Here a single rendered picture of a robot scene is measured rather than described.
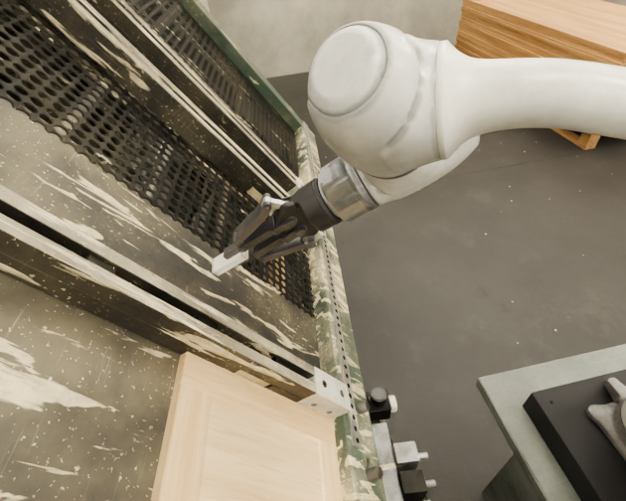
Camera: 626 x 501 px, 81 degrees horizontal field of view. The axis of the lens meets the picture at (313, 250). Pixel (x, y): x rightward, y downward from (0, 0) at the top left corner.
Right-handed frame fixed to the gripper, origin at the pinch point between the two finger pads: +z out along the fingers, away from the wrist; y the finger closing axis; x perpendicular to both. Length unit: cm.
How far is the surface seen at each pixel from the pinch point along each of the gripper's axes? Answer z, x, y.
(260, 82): 14, -137, -33
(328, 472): 9.4, 27.4, -37.3
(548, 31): -176, -291, -215
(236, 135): 11, -65, -13
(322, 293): 9, -20, -47
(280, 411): 10.4, 17.5, -24.6
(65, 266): 8.4, 8.3, 20.0
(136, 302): 7.7, 9.6, 10.2
